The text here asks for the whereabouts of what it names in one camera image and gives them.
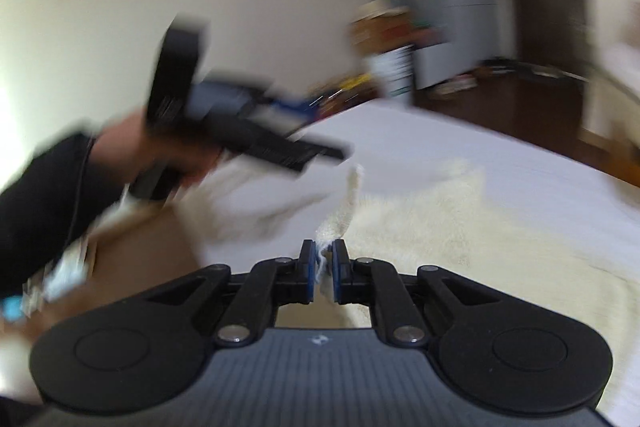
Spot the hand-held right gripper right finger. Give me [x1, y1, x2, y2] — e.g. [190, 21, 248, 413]
[331, 238, 531, 348]

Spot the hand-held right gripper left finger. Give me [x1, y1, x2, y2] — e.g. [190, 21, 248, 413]
[115, 238, 318, 348]

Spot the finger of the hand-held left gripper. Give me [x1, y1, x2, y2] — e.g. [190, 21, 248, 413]
[255, 89, 326, 120]
[260, 132, 355, 178]

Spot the pale yellow towel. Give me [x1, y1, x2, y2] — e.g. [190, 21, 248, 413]
[177, 157, 636, 333]

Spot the person's left forearm black sleeve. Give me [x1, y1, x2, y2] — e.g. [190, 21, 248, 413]
[0, 132, 132, 303]

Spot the person's left hand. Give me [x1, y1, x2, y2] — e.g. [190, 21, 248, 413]
[95, 111, 223, 188]

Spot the white plastic bucket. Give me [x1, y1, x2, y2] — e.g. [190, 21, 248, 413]
[372, 47, 416, 102]

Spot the cardboard box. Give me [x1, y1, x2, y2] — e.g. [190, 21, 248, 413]
[350, 4, 417, 58]

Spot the grey white hallway cabinet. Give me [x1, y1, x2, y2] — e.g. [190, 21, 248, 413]
[365, 0, 512, 94]

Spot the row of dark shoes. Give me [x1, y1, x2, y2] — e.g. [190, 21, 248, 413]
[480, 58, 591, 84]

